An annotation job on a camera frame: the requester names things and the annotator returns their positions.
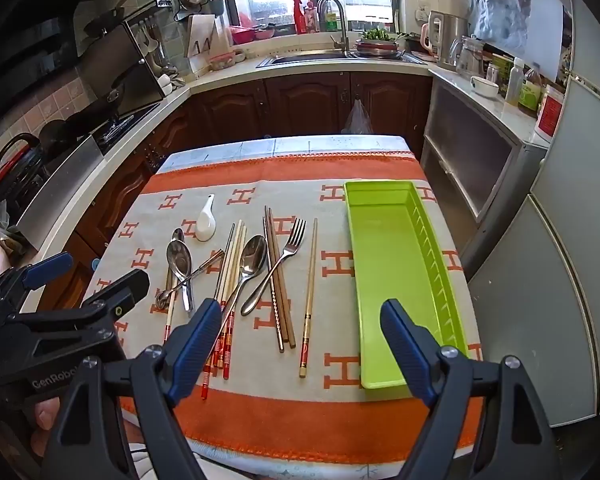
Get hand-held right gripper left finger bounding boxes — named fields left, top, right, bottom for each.
left=42, top=297, right=223, bottom=480

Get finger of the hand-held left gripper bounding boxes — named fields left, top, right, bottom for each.
left=82, top=268, right=151, bottom=321
left=0, top=252, right=76, bottom=293

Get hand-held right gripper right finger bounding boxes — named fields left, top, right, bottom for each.
left=379, top=298, right=563, bottom=480

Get flat-handled metal spoon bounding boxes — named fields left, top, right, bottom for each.
left=166, top=239, right=195, bottom=313

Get small steel ladle spoon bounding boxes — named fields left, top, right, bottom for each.
left=155, top=249, right=226, bottom=311

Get green plastic utensil tray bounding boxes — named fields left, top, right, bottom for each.
left=343, top=179, right=471, bottom=391

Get white ceramic soup spoon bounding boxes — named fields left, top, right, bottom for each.
left=195, top=193, right=218, bottom=242

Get large round metal spoon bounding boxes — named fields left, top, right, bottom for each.
left=215, top=234, right=270, bottom=356

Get bamboo chopstick with dark band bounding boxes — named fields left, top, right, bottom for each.
left=299, top=217, right=319, bottom=379

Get metal fork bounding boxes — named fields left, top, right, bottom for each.
left=240, top=217, right=307, bottom=317

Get person's left hand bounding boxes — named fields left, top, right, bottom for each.
left=27, top=395, right=66, bottom=461

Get steel panel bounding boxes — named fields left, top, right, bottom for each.
left=14, top=134, right=104, bottom=252

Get black red bag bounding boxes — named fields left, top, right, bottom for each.
left=0, top=132, right=47, bottom=187

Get gas stove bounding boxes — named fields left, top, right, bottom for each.
left=91, top=102, right=162, bottom=155

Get orange beige printed blanket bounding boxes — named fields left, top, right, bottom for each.
left=82, top=150, right=486, bottom=463

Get grey refrigerator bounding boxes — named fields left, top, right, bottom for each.
left=460, top=0, right=600, bottom=431

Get stainless steel stove shield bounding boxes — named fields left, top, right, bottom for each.
left=76, top=19, right=167, bottom=117

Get grey cabinet with frosted doors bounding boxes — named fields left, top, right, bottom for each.
left=420, top=67, right=551, bottom=242

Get white plastic bag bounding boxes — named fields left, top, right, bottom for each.
left=342, top=98, right=374, bottom=135

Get white kitchen countertop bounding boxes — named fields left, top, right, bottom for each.
left=17, top=45, right=551, bottom=311

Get black range hood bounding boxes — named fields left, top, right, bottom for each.
left=0, top=0, right=147, bottom=111

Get black frying pan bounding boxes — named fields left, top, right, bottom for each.
left=81, top=0, right=137, bottom=42

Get dark wooden kitchen cabinets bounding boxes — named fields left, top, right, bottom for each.
left=55, top=70, right=433, bottom=311

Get light wooden cutting board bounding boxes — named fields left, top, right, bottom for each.
left=185, top=13, right=232, bottom=74

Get white bowl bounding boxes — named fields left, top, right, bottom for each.
left=470, top=76, right=501, bottom=99

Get white jar with red label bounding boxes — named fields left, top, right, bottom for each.
left=534, top=85, right=567, bottom=142

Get pink plastic basin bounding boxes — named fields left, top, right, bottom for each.
left=229, top=25, right=257, bottom=46

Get oil bottle with green label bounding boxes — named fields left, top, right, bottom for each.
left=518, top=62, right=544, bottom=117

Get clear plastic bottle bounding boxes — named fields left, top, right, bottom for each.
left=505, top=57, right=527, bottom=107

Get steel kitchen sink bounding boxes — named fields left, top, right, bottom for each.
left=255, top=49, right=427, bottom=69

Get glass pitcher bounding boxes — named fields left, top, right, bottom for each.
left=450, top=35, right=485, bottom=79

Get basket of green vegetables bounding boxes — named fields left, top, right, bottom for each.
left=354, top=26, right=402, bottom=59

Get steel electric kettle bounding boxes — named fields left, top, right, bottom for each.
left=437, top=14, right=469, bottom=72

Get red spray bottle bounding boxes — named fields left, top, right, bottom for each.
left=292, top=0, right=312, bottom=35

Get steel kitchen faucet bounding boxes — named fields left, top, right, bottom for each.
left=316, top=0, right=352, bottom=54

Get white board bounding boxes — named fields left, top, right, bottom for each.
left=529, top=0, right=564, bottom=84

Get clear hanging plastic bag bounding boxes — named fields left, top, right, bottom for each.
left=467, top=0, right=537, bottom=54

